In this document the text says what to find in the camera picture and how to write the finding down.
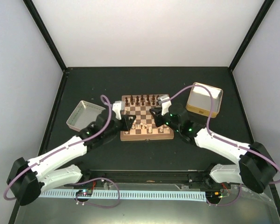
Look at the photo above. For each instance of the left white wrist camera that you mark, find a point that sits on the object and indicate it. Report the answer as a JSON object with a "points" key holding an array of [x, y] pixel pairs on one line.
{"points": [[118, 107]]}

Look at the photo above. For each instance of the small circuit board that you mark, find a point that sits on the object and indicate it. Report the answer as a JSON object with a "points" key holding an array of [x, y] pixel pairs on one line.
{"points": [[84, 192]]}

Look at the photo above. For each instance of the row of dark chess pieces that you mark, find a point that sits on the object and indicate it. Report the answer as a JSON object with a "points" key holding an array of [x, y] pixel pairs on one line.
{"points": [[141, 100]]}

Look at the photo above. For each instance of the white slotted cable duct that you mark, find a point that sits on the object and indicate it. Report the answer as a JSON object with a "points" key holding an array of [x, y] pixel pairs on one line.
{"points": [[128, 195]]}

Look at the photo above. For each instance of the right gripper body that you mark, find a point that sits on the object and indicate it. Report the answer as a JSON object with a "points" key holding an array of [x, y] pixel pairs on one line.
{"points": [[159, 122]]}

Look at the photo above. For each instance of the gold metal tin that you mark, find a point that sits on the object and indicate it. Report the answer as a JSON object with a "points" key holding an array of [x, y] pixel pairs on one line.
{"points": [[199, 100]]}

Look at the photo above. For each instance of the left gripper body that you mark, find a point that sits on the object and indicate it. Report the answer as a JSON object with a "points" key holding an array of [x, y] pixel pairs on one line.
{"points": [[123, 127]]}

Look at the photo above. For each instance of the wooden chess board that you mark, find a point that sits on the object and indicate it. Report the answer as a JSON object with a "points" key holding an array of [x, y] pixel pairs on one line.
{"points": [[142, 112]]}

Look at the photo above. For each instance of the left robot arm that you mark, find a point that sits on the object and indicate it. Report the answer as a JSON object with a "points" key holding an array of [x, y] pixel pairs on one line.
{"points": [[29, 178]]}

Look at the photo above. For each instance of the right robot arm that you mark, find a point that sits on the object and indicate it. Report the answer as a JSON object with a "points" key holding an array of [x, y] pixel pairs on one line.
{"points": [[252, 165]]}

